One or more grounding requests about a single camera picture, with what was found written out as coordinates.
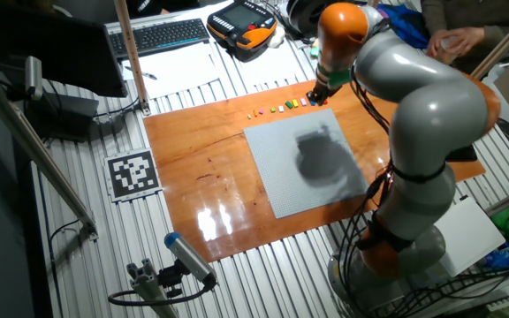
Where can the person's right hand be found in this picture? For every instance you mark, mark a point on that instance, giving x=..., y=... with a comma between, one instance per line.
x=435, y=44

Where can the pen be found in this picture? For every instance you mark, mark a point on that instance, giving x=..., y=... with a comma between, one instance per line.
x=142, y=73

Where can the long blue Lego brick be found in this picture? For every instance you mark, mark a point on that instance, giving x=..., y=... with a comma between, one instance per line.
x=312, y=103

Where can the person in black clothing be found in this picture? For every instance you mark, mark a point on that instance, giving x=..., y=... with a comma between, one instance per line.
x=157, y=5

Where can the black round object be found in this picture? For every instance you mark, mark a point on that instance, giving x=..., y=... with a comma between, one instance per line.
x=303, y=15

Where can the yellow two-by-four Lego brick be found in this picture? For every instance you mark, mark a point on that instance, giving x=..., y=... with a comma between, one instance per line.
x=295, y=103

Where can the black keyboard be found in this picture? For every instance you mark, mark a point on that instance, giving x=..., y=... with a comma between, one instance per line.
x=159, y=37

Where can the white board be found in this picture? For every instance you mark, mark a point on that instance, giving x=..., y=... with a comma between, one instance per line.
x=471, y=234

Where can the person in olive sweater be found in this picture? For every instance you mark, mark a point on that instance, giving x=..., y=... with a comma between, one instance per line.
x=493, y=17

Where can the blue plastic bag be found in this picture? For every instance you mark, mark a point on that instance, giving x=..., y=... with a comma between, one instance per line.
x=502, y=257

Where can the orange and black teach pendant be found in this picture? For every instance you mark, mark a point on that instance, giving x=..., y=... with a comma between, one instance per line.
x=241, y=26

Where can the light pink Lego brick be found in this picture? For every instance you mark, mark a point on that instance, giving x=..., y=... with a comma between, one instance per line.
x=303, y=101

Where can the aluminium frame post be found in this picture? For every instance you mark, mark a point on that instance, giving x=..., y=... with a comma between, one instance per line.
x=506, y=40

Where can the grey camera with blue cap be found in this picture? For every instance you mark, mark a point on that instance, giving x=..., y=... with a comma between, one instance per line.
x=190, y=258

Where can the person's left hand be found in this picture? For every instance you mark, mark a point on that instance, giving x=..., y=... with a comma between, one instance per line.
x=468, y=40

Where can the black and white fiducial marker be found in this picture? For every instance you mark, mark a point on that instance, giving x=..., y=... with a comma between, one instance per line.
x=133, y=174

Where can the grey Lego baseplate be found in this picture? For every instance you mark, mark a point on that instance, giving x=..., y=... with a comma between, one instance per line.
x=276, y=176

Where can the black monitor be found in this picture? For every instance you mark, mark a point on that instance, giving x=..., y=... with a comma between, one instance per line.
x=60, y=48

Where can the white paper sheet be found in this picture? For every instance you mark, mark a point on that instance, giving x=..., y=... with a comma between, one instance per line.
x=175, y=70

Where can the wooden post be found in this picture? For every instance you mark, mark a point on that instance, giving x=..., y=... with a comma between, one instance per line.
x=131, y=53

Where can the white rounded object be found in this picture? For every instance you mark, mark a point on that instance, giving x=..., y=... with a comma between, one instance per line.
x=276, y=37

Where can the long aluminium frame beam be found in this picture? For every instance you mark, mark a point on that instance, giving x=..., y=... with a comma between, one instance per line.
x=29, y=141

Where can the aluminium camera mount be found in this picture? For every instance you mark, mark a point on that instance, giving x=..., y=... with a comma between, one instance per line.
x=148, y=287

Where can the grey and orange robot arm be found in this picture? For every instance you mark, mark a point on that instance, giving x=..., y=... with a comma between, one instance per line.
x=431, y=110

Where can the clear plastic cup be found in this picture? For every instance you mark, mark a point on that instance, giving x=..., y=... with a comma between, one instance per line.
x=448, y=48

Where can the black box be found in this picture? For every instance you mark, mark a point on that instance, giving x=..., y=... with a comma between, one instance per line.
x=64, y=117

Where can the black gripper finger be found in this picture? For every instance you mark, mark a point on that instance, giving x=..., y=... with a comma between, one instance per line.
x=312, y=96
x=322, y=101

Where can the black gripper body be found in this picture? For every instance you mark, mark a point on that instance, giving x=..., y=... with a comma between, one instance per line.
x=326, y=88

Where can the dark green Lego brick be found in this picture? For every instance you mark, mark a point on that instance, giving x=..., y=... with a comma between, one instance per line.
x=289, y=104

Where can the small grey camera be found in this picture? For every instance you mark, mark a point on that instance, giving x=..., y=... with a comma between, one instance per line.
x=33, y=77

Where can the wooden board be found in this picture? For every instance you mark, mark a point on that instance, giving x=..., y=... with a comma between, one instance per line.
x=192, y=176

